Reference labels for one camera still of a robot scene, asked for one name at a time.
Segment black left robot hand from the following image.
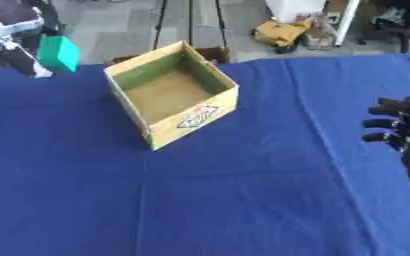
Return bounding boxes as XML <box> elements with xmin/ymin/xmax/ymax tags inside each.
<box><xmin>0</xmin><ymin>0</ymin><xmax>69</xmax><ymax>80</ymax></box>

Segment green block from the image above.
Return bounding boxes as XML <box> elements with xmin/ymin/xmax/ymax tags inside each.
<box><xmin>35</xmin><ymin>33</ymin><xmax>81</xmax><ymax>73</ymax></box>

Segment tan cardboard box green inside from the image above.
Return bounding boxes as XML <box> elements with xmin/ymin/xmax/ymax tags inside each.
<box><xmin>101</xmin><ymin>40</ymin><xmax>240</xmax><ymax>152</ymax></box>

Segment brown cardboard box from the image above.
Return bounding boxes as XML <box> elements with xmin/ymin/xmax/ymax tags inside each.
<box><xmin>108</xmin><ymin>46</ymin><xmax>233</xmax><ymax>66</ymax></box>

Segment black chair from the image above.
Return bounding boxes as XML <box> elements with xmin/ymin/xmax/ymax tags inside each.
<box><xmin>355</xmin><ymin>0</ymin><xmax>410</xmax><ymax>54</ymax></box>

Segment clear plastic bag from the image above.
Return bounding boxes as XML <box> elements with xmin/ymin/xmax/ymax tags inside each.
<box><xmin>303</xmin><ymin>12</ymin><xmax>340</xmax><ymax>51</ymax></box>

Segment black tripod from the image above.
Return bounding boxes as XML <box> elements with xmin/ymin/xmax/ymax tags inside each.
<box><xmin>150</xmin><ymin>0</ymin><xmax>232</xmax><ymax>52</ymax></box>

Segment yellow bag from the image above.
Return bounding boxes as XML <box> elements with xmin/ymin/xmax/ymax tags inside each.
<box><xmin>250</xmin><ymin>18</ymin><xmax>314</xmax><ymax>55</ymax></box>

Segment white container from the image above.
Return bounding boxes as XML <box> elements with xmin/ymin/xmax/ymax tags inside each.
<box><xmin>264</xmin><ymin>0</ymin><xmax>328</xmax><ymax>24</ymax></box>

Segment white post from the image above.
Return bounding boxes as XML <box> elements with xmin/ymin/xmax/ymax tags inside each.
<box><xmin>332</xmin><ymin>0</ymin><xmax>363</xmax><ymax>47</ymax></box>

